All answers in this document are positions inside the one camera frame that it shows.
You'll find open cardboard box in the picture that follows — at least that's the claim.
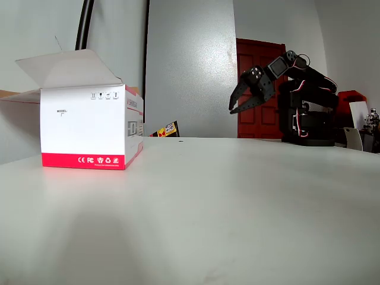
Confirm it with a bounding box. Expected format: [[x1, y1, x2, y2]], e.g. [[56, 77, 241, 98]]
[[0, 49, 145, 171]]

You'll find red panelled door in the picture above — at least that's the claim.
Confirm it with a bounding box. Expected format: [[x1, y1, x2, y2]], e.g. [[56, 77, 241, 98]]
[[236, 37, 287, 140]]

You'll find clear acrylic case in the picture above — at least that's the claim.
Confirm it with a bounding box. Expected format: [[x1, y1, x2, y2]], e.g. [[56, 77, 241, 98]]
[[302, 100, 333, 113]]

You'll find red yellow printed carton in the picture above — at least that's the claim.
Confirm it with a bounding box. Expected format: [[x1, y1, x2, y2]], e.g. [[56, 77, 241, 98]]
[[150, 120, 179, 138]]

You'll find red translucent printer hood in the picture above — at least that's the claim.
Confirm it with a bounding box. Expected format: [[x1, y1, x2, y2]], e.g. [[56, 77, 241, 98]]
[[338, 90, 368, 129]]

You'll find white flat panel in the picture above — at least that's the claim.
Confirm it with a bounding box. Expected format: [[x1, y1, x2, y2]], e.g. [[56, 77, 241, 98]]
[[349, 101, 370, 131]]

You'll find white chair back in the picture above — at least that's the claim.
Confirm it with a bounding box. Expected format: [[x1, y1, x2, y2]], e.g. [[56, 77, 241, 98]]
[[343, 126, 364, 152]]

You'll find grey microscope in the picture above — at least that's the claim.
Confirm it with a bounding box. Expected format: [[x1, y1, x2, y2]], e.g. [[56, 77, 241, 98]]
[[363, 108, 380, 133]]

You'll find red white servo cable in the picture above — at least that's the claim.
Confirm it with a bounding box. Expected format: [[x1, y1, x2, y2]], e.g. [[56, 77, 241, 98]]
[[292, 114, 309, 138]]

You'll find black camera stand pole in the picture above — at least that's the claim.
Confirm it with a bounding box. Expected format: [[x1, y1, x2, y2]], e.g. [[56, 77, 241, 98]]
[[75, 0, 95, 50]]

